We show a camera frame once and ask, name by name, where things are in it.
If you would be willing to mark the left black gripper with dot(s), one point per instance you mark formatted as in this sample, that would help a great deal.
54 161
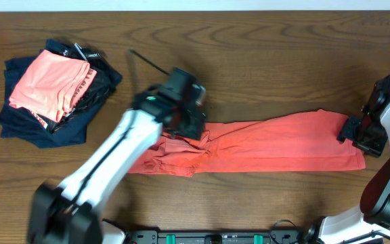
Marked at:
196 129

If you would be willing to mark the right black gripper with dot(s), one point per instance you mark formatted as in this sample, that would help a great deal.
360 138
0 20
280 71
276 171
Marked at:
347 131

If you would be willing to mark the red soccer t-shirt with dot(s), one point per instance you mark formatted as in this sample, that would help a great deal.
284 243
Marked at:
297 142

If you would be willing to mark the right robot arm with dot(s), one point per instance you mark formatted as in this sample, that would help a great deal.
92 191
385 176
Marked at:
370 221

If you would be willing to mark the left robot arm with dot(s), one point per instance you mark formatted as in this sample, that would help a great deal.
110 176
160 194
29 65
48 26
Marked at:
72 211

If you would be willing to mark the folded black garment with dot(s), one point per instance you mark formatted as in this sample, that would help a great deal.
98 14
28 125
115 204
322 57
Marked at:
104 84

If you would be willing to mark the folded pink shirt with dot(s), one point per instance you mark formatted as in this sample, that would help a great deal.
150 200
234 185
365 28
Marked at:
52 85

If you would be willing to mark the folded navy garment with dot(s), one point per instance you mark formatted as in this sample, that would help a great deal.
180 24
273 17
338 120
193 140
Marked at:
21 123

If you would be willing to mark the black mounting rail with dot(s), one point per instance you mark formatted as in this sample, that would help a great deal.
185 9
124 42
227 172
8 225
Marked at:
282 232

